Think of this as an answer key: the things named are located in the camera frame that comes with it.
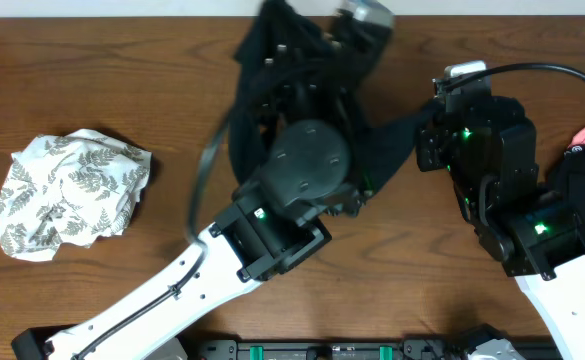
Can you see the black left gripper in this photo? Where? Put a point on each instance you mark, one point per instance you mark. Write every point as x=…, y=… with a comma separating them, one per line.
x=287, y=65

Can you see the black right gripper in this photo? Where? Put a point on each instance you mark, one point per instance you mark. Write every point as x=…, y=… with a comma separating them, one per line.
x=428, y=157

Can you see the black t-shirt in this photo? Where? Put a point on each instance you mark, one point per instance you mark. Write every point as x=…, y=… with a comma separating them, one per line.
x=377, y=151

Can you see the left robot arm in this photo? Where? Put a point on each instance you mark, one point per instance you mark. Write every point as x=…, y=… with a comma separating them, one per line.
x=299, y=147

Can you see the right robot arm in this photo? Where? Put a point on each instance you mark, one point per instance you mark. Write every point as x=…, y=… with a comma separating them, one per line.
x=515, y=233

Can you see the white fern print cloth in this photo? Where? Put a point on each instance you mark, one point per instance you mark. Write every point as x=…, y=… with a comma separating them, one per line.
x=69, y=190

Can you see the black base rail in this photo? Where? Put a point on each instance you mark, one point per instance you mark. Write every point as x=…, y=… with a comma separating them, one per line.
x=482, y=342

